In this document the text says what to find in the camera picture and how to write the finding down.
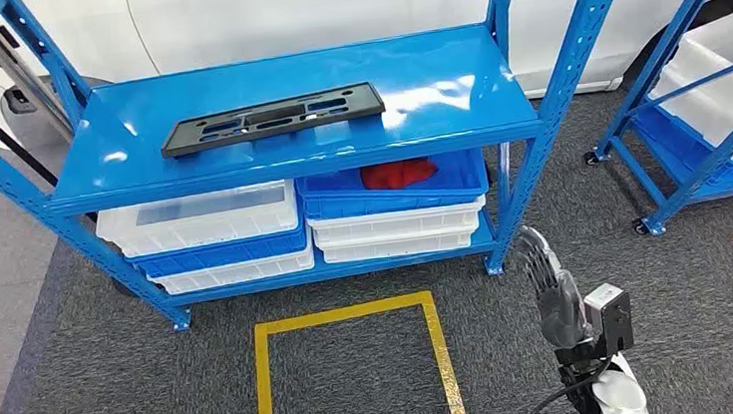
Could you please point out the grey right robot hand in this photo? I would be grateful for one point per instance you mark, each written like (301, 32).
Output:
(561, 311)

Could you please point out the black plastic frame part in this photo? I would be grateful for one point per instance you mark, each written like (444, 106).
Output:
(185, 142)

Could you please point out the blue metal shelf rack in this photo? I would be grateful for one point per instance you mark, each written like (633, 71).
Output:
(394, 64)

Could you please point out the blue plastic crate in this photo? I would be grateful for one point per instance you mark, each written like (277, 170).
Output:
(225, 256)
(392, 200)

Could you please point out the red cloth item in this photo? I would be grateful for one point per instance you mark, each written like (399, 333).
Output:
(397, 174)

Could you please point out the white plastic bin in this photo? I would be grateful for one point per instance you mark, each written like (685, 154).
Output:
(722, 101)

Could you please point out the blue metal rack with casters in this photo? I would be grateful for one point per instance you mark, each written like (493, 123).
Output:
(659, 60)

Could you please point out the yellow floor tape square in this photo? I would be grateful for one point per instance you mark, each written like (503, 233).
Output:
(263, 387)

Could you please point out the white car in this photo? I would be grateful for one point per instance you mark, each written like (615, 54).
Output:
(257, 16)

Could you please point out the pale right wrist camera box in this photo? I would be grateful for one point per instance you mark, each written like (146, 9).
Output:
(611, 317)

